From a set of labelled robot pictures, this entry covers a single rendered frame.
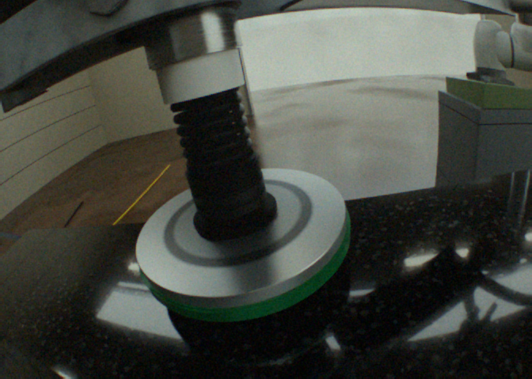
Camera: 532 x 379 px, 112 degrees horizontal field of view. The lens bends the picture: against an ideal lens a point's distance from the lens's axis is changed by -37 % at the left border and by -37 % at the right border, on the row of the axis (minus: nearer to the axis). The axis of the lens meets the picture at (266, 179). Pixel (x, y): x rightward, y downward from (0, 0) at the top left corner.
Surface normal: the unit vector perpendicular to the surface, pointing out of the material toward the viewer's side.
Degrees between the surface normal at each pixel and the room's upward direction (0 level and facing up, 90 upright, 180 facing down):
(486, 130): 90
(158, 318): 0
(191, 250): 0
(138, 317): 0
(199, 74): 90
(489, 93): 90
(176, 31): 90
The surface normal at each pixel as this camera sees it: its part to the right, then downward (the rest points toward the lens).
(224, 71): 0.69, 0.18
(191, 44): 0.19, 0.39
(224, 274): -0.18, -0.89
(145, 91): -0.16, 0.45
